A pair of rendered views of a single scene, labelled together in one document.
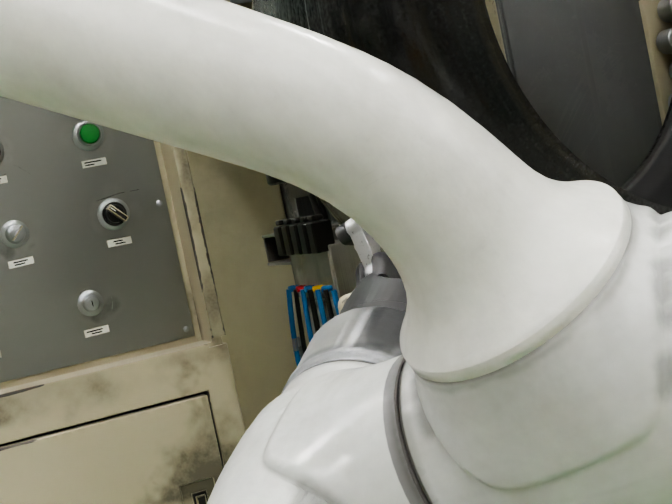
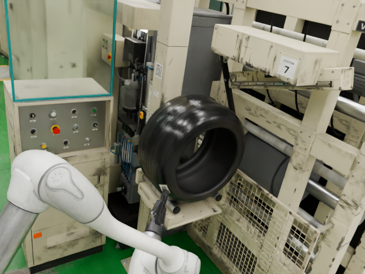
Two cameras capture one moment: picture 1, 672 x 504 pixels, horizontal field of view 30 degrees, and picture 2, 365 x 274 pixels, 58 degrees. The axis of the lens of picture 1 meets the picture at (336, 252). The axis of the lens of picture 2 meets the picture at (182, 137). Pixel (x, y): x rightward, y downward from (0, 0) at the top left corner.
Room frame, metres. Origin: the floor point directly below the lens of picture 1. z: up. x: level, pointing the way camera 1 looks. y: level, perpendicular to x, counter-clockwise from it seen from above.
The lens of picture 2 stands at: (-0.43, 0.22, 1.98)
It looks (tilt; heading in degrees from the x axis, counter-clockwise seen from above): 25 degrees down; 345
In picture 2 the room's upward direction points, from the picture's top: 9 degrees clockwise
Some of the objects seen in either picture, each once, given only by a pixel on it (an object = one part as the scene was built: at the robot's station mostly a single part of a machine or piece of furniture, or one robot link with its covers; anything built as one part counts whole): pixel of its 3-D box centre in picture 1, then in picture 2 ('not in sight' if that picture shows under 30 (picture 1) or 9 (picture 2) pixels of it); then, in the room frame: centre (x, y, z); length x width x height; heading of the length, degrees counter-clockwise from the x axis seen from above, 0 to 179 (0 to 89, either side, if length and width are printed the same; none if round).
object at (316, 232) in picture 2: not in sight; (240, 229); (1.01, -0.64, 0.65); 0.90 x 0.02 x 0.70; 21
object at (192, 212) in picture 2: not in sight; (178, 200); (1.11, -0.24, 0.80); 0.37 x 0.36 x 0.02; 111
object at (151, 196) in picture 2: not in sight; (158, 200); (1.06, -0.11, 0.83); 0.36 x 0.09 x 0.06; 21
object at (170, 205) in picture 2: not in sight; (161, 192); (1.05, -0.12, 0.90); 0.35 x 0.05 x 0.05; 21
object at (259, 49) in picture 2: not in sight; (268, 51); (1.10, -0.57, 1.71); 0.61 x 0.25 x 0.15; 21
